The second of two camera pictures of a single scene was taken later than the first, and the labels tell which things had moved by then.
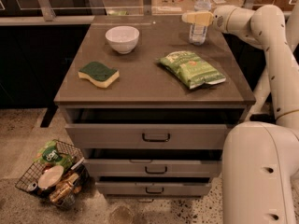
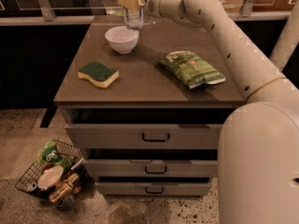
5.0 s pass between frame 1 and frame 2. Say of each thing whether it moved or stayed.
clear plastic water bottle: moved
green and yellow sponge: stayed
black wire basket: stayed
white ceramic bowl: stayed
